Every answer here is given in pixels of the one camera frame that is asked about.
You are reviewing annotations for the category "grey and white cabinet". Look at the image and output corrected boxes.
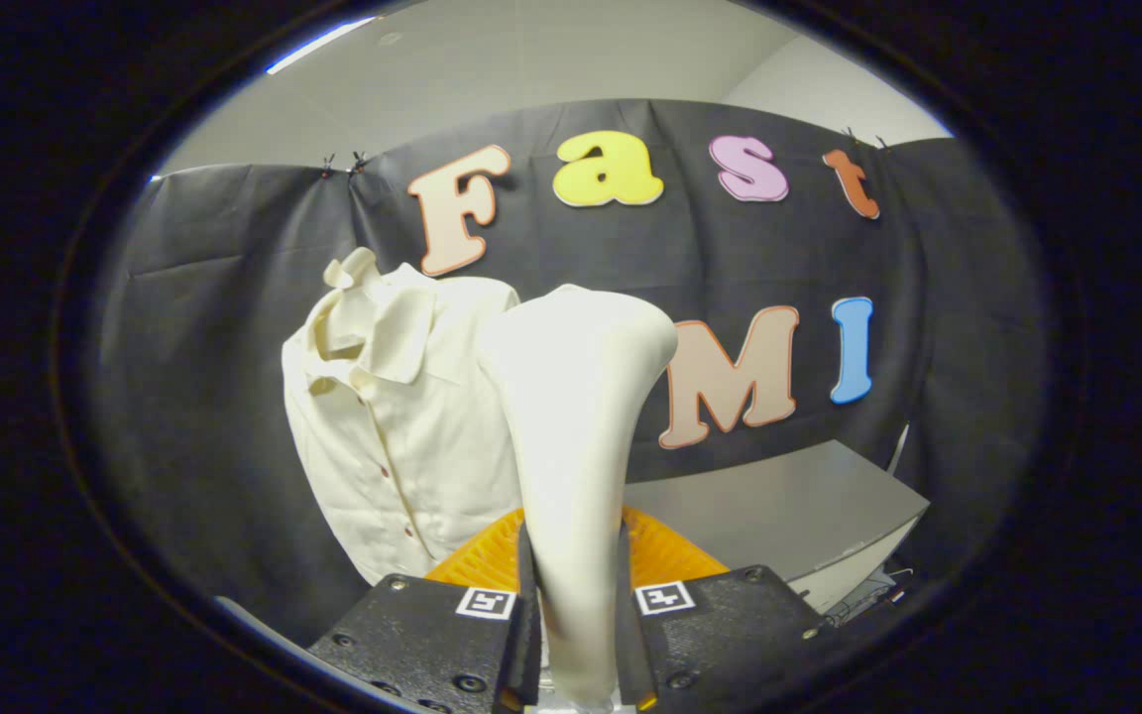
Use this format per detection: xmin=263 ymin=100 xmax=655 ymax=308
xmin=621 ymin=439 xmax=931 ymax=614

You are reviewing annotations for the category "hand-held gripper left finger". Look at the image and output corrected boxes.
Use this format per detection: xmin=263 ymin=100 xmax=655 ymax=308
xmin=308 ymin=508 xmax=544 ymax=714

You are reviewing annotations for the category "cream clothes hanger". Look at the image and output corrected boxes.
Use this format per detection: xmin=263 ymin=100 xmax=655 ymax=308
xmin=323 ymin=248 xmax=379 ymax=291

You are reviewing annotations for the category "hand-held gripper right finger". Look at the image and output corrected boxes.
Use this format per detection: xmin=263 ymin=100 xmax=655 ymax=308
xmin=616 ymin=506 xmax=830 ymax=713

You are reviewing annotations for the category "cream button shirt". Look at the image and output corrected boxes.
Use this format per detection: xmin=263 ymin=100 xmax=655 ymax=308
xmin=281 ymin=260 xmax=532 ymax=588

